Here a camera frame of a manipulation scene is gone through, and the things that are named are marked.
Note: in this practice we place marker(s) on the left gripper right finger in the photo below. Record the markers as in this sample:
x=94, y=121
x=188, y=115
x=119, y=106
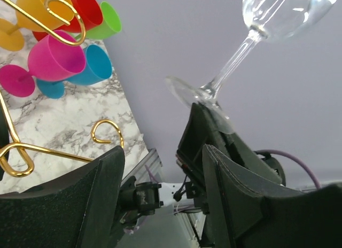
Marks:
x=248, y=210

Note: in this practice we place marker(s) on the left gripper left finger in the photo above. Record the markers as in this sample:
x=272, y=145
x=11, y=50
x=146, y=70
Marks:
x=74, y=210

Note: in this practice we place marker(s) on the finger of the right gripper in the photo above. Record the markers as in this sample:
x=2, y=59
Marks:
x=201, y=129

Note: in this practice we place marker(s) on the clear wine glass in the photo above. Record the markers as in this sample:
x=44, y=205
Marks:
x=266, y=20

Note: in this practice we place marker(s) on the green wine glass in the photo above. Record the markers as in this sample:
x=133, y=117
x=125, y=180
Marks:
x=111, y=23

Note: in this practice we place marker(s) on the magenta wine glass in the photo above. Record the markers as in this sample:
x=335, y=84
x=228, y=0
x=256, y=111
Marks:
x=49, y=60

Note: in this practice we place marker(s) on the red wine glass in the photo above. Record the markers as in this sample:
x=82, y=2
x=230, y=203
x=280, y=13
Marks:
x=80, y=15

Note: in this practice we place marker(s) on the orange wine glass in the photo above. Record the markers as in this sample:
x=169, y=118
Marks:
x=33, y=15

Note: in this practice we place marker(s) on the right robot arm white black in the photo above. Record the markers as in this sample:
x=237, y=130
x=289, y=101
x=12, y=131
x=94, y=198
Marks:
x=143, y=199

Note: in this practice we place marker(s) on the aluminium frame beam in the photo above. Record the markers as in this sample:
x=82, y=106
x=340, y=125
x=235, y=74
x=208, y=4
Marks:
x=149, y=169

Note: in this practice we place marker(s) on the gold wire glass rack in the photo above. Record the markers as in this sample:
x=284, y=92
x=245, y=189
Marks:
x=98, y=66

